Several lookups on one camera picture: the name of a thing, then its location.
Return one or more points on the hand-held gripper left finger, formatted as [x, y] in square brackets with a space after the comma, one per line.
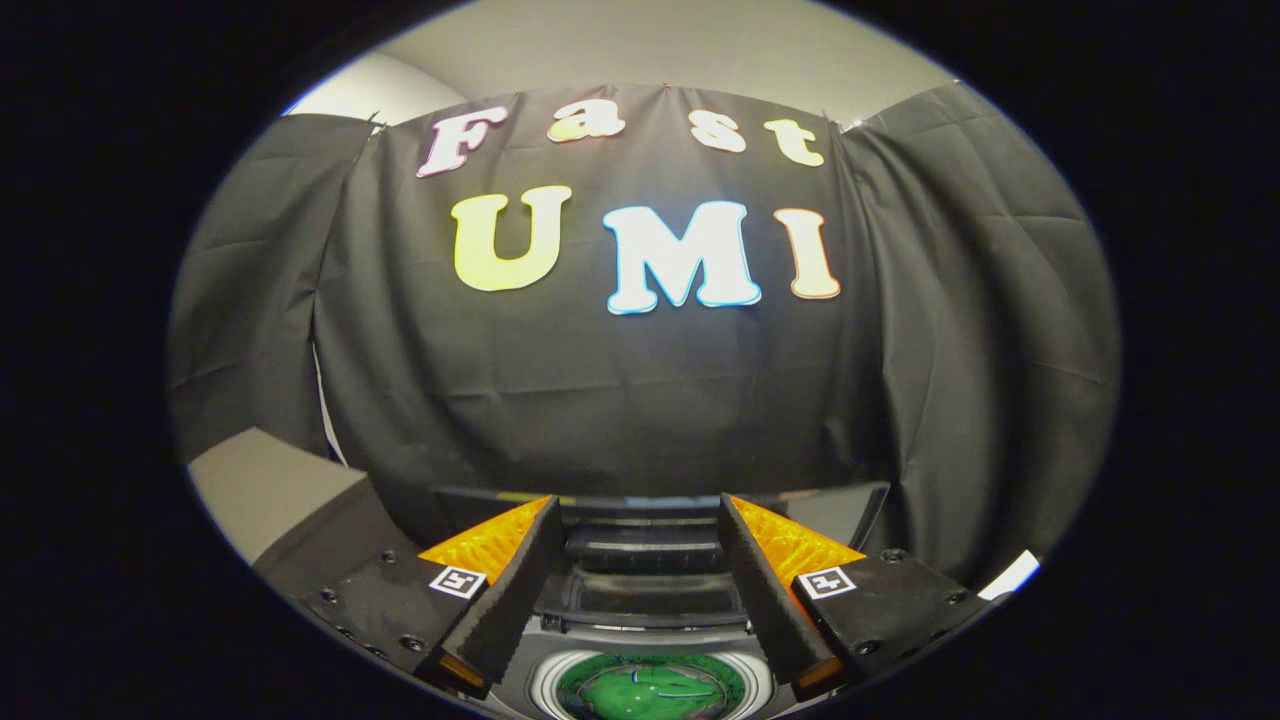
[515, 590]

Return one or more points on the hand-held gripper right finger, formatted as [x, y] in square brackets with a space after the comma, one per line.
[765, 590]

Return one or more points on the green polo shirt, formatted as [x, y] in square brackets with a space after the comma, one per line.
[640, 695]

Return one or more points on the black backdrop cloth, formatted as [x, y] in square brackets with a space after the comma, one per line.
[600, 380]

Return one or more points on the white table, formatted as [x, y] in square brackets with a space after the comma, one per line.
[1010, 576]

